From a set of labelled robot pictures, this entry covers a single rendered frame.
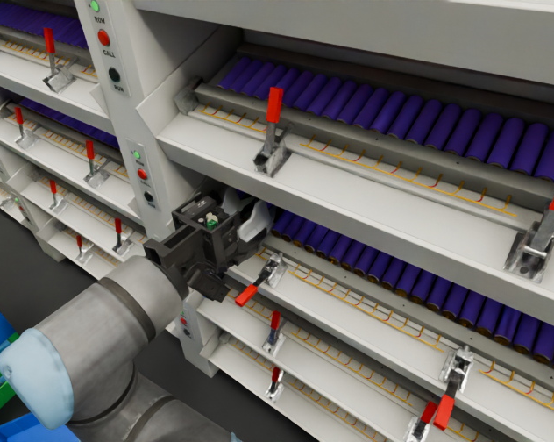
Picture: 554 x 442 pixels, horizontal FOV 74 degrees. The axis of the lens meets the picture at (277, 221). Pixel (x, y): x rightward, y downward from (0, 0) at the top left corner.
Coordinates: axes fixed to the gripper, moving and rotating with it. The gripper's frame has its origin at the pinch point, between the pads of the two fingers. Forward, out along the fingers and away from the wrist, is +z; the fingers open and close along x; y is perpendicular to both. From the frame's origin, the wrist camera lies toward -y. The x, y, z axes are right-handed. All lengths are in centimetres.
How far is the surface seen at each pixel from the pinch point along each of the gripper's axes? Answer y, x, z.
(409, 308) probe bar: -2.1, -25.7, -2.8
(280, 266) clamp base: -3.9, -7.3, -5.2
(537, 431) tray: -6.2, -42.2, -6.9
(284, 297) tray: -6.5, -10.0, -7.9
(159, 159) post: 9.3, 11.5, -8.2
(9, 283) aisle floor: -55, 86, -24
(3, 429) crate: -50, 39, -45
